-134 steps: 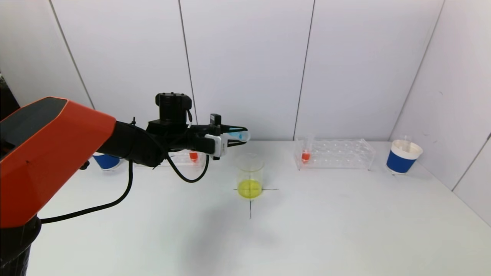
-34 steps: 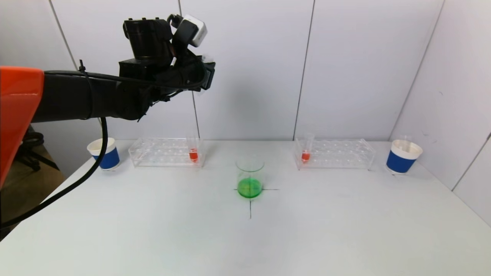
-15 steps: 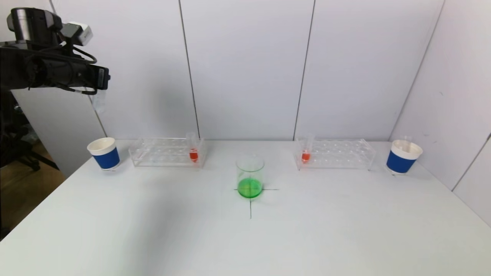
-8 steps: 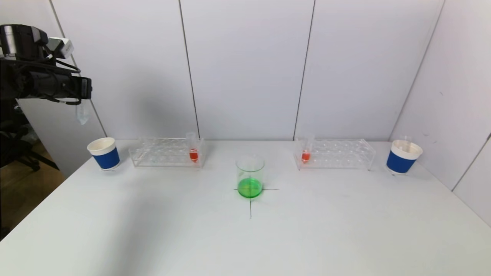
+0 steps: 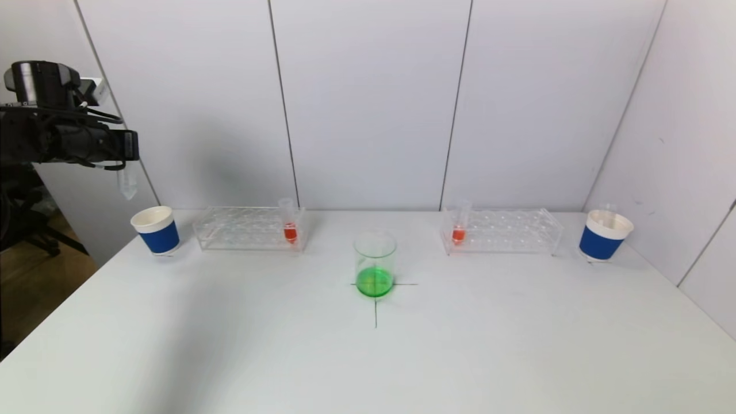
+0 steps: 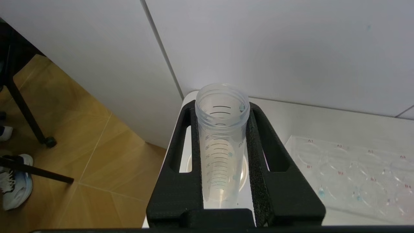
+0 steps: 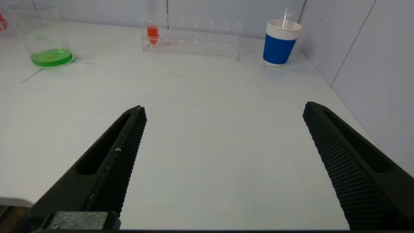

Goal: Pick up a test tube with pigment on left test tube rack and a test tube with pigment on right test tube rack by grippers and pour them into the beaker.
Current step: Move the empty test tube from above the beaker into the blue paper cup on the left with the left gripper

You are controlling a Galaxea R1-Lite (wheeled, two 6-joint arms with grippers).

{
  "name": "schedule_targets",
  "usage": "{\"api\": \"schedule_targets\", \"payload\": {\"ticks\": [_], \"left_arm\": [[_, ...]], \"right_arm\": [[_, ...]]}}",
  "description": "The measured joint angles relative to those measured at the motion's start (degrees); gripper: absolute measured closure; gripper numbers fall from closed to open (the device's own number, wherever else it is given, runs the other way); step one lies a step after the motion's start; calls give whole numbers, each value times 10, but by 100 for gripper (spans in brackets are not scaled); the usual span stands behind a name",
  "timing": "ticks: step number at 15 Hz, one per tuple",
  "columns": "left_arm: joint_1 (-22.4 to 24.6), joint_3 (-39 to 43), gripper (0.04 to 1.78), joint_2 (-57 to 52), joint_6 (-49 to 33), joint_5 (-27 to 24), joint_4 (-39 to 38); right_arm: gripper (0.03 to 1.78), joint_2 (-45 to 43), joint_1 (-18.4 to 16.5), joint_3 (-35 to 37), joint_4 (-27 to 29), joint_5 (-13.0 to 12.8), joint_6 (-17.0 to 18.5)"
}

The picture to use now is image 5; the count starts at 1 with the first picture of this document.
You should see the test tube with blue liquid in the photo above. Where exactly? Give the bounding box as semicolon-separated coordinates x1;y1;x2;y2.
116;162;139;201

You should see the clear glass beaker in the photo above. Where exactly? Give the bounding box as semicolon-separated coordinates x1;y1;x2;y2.
353;231;398;299

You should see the test tube with red liquid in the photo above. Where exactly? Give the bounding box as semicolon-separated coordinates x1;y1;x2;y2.
279;198;299;245
451;200;472;246

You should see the black office chair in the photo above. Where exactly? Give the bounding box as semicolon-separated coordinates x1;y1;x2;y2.
0;166;90;258

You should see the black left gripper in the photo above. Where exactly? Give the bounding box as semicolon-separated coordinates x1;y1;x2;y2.
56;123;140;164

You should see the clear acrylic test tube rack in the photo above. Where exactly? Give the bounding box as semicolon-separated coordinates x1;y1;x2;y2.
193;206;309;254
440;208;563;256

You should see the black left camera cable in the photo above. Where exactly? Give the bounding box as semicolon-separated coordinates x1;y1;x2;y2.
69;103;127;172

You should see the blue white paper cup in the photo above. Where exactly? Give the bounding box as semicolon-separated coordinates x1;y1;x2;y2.
131;206;181;257
578;210;635;263

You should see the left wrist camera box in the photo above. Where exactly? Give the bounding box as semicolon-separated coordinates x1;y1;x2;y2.
76;76;110;108

